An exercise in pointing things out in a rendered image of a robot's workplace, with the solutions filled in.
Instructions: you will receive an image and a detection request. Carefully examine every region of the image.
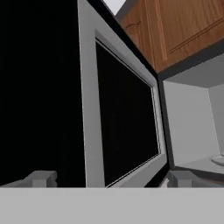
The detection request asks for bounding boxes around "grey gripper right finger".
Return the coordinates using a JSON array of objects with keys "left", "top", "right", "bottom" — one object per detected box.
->
[{"left": 167, "top": 170, "right": 224, "bottom": 188}]

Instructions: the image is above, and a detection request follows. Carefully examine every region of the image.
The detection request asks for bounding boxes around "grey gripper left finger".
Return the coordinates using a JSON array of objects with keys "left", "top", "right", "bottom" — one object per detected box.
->
[{"left": 0, "top": 170, "right": 58, "bottom": 188}]

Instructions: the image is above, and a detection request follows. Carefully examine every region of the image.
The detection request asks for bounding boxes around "white microwave turntable plate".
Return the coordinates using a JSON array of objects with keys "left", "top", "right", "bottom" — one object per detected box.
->
[{"left": 210, "top": 151, "right": 224, "bottom": 168}]

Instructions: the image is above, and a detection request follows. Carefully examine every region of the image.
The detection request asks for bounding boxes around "grey microwave oven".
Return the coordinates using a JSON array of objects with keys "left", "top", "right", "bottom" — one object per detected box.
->
[{"left": 157, "top": 39, "right": 224, "bottom": 183}]

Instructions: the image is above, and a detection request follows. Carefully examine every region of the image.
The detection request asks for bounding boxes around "grey microwave door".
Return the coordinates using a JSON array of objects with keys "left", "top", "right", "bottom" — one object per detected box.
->
[{"left": 0, "top": 0, "right": 171, "bottom": 188}]

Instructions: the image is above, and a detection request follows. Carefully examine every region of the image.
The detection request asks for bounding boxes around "wooden wall cupboard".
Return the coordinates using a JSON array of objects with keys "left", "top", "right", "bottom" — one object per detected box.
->
[{"left": 115, "top": 0, "right": 224, "bottom": 74}]

